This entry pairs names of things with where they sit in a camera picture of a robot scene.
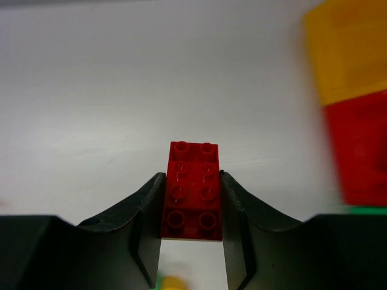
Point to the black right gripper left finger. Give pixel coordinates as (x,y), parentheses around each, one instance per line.
(118,248)

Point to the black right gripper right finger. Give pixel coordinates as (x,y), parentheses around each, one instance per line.
(266,249)

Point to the red long lego brick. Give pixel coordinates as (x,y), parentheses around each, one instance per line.
(192,198)

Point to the green yellow oval lego stack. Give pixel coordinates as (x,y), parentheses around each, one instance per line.
(170,282)

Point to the green plastic bin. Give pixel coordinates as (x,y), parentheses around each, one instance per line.
(368,210)

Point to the red plastic bin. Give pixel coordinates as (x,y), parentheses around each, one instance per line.
(357,132)

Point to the yellow plastic bin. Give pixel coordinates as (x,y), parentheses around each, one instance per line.
(346,43)

